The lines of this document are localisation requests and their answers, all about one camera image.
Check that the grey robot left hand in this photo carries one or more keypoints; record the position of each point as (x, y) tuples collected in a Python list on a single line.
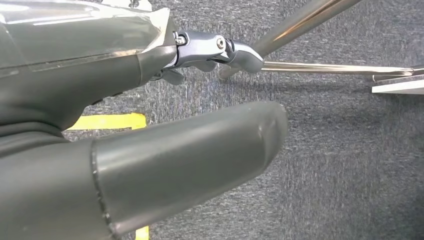
[(82, 49)]

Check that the white cabinet table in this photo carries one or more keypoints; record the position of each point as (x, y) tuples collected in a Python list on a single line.
[(400, 87)]

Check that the steel side table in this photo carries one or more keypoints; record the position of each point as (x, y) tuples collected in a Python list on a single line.
[(298, 23)]

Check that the yellow floor tape square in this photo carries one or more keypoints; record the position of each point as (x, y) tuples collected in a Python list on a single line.
[(109, 121)]

